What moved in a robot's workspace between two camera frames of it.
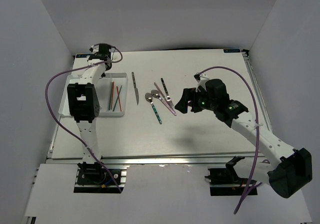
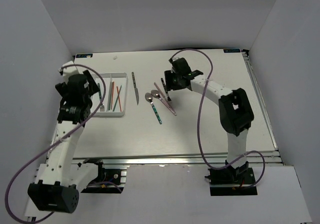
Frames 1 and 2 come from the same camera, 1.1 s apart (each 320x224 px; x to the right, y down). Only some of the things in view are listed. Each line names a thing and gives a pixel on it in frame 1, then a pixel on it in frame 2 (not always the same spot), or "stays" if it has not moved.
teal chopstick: (110, 95) stays
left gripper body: (102, 75) to (93, 86)
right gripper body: (201, 101) to (172, 81)
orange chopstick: (119, 98) stays
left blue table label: (82, 55) stays
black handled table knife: (136, 89) stays
